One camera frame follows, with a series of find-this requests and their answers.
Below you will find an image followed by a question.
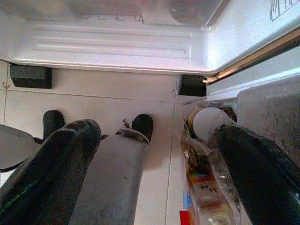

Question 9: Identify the clear fridge drawer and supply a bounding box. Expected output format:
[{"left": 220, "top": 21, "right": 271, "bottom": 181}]
[{"left": 0, "top": 0, "right": 232, "bottom": 27}]

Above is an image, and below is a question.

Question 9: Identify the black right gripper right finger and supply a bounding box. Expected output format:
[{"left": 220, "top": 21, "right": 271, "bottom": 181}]
[{"left": 216, "top": 124, "right": 300, "bottom": 225}]

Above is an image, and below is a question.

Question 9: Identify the black fridge foot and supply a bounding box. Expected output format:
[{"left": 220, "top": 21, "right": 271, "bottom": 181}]
[
  {"left": 9, "top": 65, "right": 53, "bottom": 90},
  {"left": 177, "top": 74, "right": 208, "bottom": 97}
]

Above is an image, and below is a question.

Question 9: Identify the black robot foot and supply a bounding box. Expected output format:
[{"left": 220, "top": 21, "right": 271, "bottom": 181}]
[
  {"left": 34, "top": 110, "right": 66, "bottom": 145},
  {"left": 131, "top": 113, "right": 154, "bottom": 144}
]

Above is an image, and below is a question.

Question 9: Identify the silver robot left leg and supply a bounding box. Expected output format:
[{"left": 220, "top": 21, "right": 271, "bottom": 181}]
[{"left": 0, "top": 123, "right": 36, "bottom": 171}]

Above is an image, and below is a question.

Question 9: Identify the silver robot right leg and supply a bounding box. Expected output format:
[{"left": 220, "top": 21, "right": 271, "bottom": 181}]
[{"left": 69, "top": 127, "right": 150, "bottom": 225}]

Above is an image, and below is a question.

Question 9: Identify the white printed fridge label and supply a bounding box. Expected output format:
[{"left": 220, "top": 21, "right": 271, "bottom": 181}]
[{"left": 269, "top": 0, "right": 300, "bottom": 23}]

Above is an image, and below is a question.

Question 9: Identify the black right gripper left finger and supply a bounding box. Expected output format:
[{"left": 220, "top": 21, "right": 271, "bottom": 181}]
[{"left": 0, "top": 119, "right": 103, "bottom": 225}]

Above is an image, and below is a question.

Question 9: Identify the clear bottle with white cap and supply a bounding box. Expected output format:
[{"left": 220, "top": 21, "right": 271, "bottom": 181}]
[{"left": 180, "top": 100, "right": 253, "bottom": 225}]

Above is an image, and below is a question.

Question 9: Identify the black robot left foot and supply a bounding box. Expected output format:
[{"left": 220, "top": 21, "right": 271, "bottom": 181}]
[{"left": 34, "top": 110, "right": 66, "bottom": 145}]

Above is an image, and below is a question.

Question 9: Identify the silver robot leg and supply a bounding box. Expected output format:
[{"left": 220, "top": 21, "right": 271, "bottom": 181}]
[
  {"left": 69, "top": 127, "right": 150, "bottom": 225},
  {"left": 0, "top": 123, "right": 36, "bottom": 171}
]

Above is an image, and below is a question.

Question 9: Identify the black robot right foot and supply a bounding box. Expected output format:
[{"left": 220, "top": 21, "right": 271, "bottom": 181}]
[{"left": 131, "top": 113, "right": 154, "bottom": 144}]

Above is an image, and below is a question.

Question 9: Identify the white fridge body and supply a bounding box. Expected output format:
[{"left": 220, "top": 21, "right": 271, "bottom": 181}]
[{"left": 0, "top": 0, "right": 300, "bottom": 76}]

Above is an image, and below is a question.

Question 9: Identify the white fridge door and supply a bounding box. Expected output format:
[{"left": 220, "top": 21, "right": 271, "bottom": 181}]
[{"left": 202, "top": 28, "right": 300, "bottom": 165}]

